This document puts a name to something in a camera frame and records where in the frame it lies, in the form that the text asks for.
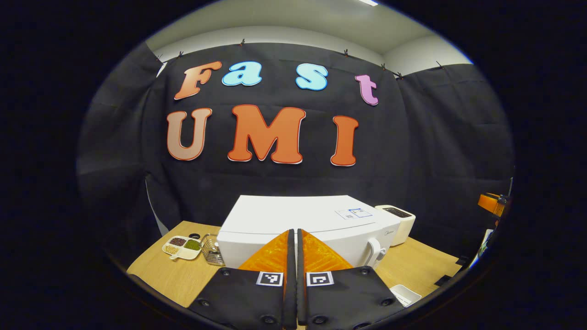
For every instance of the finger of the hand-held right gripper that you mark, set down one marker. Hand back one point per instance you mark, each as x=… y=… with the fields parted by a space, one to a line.
x=490 y=204

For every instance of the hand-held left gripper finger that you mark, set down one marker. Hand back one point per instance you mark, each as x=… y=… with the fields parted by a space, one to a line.
x=290 y=284
x=301 y=284

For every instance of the white microwave oven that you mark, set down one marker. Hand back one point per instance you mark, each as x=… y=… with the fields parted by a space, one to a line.
x=293 y=213

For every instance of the black table clip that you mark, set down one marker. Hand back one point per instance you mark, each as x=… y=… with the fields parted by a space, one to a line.
x=443 y=280
x=463 y=261

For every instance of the metal mesh utensil holder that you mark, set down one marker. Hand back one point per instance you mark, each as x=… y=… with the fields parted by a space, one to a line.
x=212 y=251

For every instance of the white toaster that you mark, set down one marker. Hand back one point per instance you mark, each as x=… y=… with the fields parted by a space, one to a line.
x=403 y=227

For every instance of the white rectangular tray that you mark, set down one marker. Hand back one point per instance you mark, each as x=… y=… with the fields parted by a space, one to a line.
x=406 y=294

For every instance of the divided white bean dish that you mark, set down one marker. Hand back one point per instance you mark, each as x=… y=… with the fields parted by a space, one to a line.
x=182 y=247

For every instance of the ceiling strip light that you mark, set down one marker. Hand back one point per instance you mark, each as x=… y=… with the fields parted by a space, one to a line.
x=368 y=2

